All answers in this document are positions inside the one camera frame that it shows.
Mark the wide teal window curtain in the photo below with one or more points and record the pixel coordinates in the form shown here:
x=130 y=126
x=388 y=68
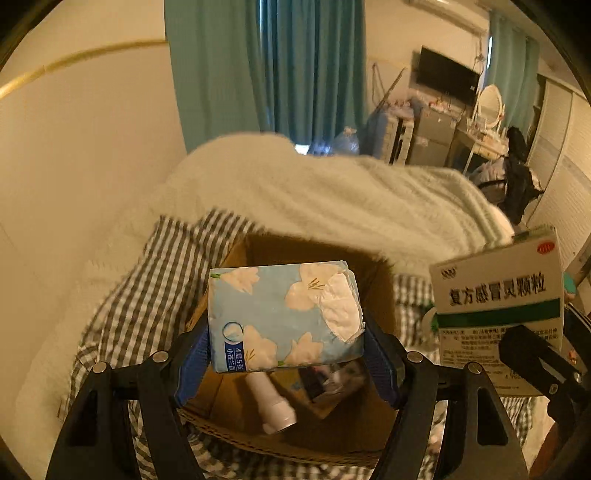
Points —
x=300 y=69

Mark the blue suitcase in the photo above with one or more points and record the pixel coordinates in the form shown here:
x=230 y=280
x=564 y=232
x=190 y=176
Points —
x=381 y=136

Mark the white air conditioner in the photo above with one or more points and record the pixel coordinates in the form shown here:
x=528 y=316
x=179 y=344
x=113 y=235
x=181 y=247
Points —
x=452 y=14

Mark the oval white vanity mirror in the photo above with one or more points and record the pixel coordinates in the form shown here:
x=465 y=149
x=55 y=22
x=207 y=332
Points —
x=489 y=106

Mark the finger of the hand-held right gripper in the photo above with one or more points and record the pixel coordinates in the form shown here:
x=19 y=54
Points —
x=570 y=284
x=531 y=355

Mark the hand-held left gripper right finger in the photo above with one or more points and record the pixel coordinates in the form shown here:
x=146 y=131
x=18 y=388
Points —
x=381 y=369

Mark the white plastic tube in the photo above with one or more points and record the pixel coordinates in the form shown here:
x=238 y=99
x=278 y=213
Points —
x=272 y=406

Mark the narrow teal curtain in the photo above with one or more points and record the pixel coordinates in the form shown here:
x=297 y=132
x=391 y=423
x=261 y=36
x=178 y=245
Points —
x=512 y=69

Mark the brown cardboard box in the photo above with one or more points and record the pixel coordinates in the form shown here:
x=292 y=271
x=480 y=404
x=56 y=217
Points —
x=231 y=399

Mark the grey checked cloth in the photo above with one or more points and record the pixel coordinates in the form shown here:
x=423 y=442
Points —
x=138 y=295

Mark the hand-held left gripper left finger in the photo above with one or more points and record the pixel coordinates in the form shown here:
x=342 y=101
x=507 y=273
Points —
x=194 y=367

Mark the black wall television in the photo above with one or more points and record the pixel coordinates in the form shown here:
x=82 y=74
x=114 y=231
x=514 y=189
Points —
x=445 y=76

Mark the blue floral tissue pack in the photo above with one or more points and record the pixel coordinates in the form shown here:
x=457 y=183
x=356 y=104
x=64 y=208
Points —
x=277 y=314

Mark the white dressing table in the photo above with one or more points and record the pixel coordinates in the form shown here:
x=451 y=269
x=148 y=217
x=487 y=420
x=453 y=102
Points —
x=480 y=145

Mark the dark glossy packet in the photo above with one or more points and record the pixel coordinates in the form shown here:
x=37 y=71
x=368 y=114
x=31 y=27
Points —
x=332 y=383

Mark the chair with black clothes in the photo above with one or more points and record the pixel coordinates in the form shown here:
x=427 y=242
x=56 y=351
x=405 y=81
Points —
x=515 y=180

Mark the grey mini fridge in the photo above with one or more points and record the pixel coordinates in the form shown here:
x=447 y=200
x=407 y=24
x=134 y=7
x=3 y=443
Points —
x=431 y=138

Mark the white louvered wardrobe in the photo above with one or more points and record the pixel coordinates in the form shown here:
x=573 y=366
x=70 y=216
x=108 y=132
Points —
x=565 y=161

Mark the white and green medicine box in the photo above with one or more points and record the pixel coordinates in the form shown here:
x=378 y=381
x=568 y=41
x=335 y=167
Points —
x=498 y=295

